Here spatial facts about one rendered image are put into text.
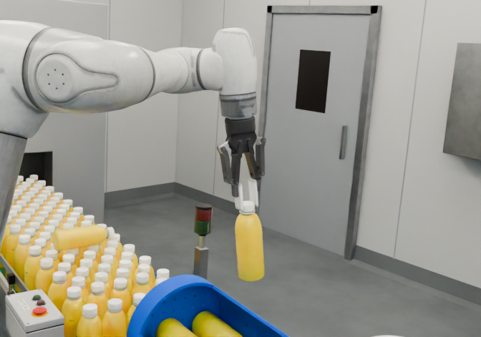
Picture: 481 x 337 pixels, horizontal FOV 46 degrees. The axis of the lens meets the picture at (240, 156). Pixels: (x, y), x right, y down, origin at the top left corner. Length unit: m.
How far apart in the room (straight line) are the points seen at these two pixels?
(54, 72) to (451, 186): 4.08
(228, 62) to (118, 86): 0.53
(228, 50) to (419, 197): 3.62
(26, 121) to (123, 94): 0.16
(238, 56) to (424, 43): 3.49
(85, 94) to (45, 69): 0.06
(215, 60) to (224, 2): 4.86
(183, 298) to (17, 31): 0.88
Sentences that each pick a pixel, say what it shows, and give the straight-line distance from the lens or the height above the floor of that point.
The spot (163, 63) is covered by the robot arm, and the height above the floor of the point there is 1.79.
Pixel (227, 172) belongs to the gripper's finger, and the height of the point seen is 1.52.
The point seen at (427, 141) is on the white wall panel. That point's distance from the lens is 4.72.
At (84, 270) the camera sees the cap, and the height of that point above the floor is 1.11.
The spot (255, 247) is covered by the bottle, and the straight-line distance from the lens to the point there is 1.47.
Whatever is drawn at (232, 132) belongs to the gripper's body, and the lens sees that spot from 1.38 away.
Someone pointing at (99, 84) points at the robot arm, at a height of 1.77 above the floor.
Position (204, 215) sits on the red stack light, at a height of 1.23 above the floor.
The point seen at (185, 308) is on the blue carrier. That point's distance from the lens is 1.56.
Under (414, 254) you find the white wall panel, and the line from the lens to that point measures 4.93.
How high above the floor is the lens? 1.83
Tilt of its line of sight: 11 degrees down
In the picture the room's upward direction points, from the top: 4 degrees clockwise
